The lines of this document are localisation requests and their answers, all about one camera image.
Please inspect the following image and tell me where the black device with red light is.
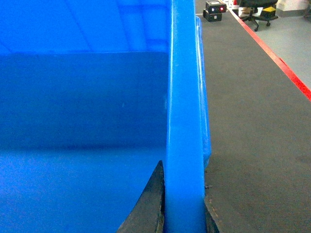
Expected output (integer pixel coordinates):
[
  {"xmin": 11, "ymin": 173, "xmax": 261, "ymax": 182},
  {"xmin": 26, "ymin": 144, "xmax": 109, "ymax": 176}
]
[{"xmin": 203, "ymin": 0, "xmax": 227, "ymax": 22}]

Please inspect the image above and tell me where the large blue plastic crate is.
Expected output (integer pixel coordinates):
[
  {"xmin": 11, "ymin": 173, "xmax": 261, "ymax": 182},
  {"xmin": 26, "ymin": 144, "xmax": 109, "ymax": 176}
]
[{"xmin": 0, "ymin": 0, "xmax": 211, "ymax": 233}]

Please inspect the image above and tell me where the black office chair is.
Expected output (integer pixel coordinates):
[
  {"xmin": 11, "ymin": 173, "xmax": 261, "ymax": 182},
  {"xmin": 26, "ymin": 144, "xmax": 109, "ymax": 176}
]
[{"xmin": 237, "ymin": 0, "xmax": 278, "ymax": 32}]

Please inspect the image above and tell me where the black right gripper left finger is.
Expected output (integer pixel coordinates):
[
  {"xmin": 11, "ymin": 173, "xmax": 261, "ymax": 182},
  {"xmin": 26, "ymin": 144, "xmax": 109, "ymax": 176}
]
[{"xmin": 117, "ymin": 160, "xmax": 165, "ymax": 233}]

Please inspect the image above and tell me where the red floor edge strip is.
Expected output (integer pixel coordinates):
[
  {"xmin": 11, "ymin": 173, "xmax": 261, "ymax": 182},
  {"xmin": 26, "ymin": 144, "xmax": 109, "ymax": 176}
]
[{"xmin": 228, "ymin": 8, "xmax": 311, "ymax": 100}]

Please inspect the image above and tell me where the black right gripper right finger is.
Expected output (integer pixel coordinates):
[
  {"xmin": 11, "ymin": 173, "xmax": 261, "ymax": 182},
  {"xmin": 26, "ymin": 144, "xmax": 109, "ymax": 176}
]
[{"xmin": 204, "ymin": 198, "xmax": 220, "ymax": 233}]

